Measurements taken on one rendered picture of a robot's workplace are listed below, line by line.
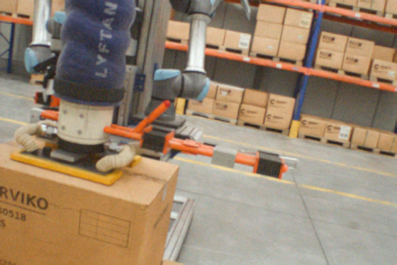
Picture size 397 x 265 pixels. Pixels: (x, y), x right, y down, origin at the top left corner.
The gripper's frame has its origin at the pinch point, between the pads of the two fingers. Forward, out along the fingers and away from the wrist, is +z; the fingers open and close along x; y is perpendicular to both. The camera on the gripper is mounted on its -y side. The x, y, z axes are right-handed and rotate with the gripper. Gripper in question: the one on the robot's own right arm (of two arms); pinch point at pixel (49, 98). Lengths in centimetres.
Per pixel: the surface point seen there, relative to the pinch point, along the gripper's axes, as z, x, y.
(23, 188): 19, -46, 22
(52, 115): -0.3, -29.0, 18.9
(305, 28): -139, 692, 173
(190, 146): 0, -29, 66
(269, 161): -1, -30, 89
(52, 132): 5.6, -28.0, 18.9
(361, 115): 33, 826, 383
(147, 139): 1, -31, 52
